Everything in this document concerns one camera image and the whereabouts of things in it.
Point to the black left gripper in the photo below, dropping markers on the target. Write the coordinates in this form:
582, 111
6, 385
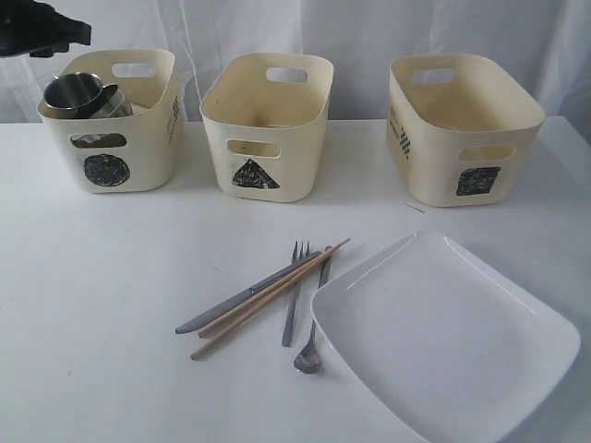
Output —
36, 29

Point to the steel mug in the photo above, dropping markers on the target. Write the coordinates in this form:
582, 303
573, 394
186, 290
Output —
111, 103
70, 92

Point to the steel bowl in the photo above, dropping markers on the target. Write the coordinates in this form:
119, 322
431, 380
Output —
95, 141

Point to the steel knife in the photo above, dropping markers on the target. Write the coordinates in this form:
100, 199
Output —
225, 306

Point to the steel fork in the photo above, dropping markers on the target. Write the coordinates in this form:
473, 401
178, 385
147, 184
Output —
300, 251

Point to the steel spoon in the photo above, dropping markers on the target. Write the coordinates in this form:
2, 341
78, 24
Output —
308, 359

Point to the cream bin with circle mark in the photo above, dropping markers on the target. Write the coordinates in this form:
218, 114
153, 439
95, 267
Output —
153, 132

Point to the cream bin with triangle mark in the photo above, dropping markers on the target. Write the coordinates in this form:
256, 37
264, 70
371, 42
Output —
265, 118

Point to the white curtain backdrop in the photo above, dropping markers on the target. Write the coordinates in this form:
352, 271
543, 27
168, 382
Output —
544, 45

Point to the cream bin with square mark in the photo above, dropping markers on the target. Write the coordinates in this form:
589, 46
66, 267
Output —
459, 128

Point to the white square plate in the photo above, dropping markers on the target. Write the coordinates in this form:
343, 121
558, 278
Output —
454, 349

